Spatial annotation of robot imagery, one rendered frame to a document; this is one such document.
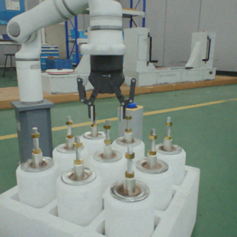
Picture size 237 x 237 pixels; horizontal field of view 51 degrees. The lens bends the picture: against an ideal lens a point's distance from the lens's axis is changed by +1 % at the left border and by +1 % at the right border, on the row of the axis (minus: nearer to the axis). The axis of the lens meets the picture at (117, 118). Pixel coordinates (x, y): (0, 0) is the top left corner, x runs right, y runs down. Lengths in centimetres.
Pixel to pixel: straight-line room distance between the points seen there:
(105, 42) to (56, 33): 651
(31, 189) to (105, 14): 40
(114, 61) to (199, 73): 344
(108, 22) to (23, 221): 45
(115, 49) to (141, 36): 275
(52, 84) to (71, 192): 220
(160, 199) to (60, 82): 223
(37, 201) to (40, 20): 63
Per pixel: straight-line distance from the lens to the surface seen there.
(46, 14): 97
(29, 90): 105
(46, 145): 110
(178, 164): 66
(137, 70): 323
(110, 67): 54
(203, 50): 416
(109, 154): 62
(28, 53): 105
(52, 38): 699
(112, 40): 54
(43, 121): 107
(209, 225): 86
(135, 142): 71
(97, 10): 55
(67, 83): 271
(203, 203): 95
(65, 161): 66
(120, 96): 57
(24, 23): 102
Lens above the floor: 50
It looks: 15 degrees down
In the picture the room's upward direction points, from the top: straight up
